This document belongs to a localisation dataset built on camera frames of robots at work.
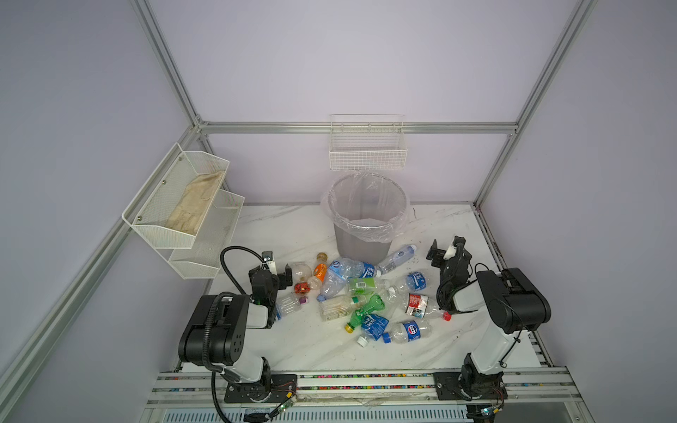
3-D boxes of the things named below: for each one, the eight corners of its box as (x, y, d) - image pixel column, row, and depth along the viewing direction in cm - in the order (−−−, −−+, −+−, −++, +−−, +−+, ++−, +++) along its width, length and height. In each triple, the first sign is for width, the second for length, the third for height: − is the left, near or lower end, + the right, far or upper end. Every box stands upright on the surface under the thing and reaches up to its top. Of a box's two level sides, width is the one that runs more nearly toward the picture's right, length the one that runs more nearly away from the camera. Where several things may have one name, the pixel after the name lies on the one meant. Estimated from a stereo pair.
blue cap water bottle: (383, 343, 82) (385, 339, 79) (381, 324, 86) (383, 320, 82) (430, 343, 82) (434, 339, 79) (427, 324, 86) (430, 320, 82)
